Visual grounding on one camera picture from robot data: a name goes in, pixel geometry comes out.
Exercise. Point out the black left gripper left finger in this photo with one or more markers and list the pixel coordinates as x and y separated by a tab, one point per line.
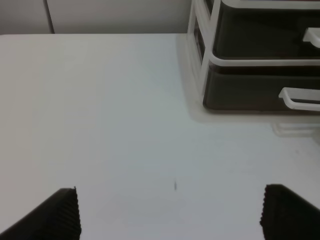
57	218

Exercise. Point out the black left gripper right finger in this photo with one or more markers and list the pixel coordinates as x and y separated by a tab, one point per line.
287	216

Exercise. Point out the dark bottom drawer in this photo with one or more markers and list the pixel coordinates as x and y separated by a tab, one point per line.
255	88

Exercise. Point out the dark drawer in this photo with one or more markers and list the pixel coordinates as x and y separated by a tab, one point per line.
255	88
260	29

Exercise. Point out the dark middle drawer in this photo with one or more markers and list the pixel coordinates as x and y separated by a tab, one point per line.
260	29

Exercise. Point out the white plastic drawer cabinet frame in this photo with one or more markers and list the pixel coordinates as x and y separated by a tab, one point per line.
201	58

